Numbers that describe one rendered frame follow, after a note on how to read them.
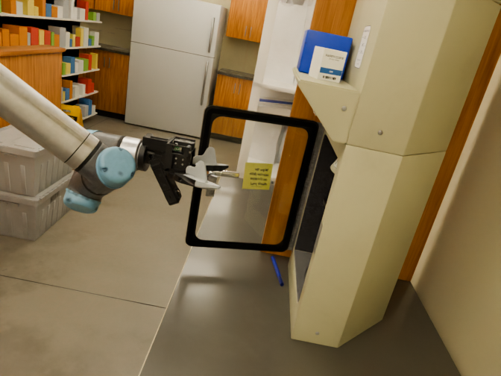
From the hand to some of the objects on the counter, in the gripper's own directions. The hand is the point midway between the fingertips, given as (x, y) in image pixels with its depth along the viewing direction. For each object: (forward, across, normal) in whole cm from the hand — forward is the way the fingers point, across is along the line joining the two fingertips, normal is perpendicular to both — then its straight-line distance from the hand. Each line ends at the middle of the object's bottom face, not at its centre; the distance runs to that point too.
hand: (224, 179), depth 95 cm
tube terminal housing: (+34, +2, +31) cm, 46 cm away
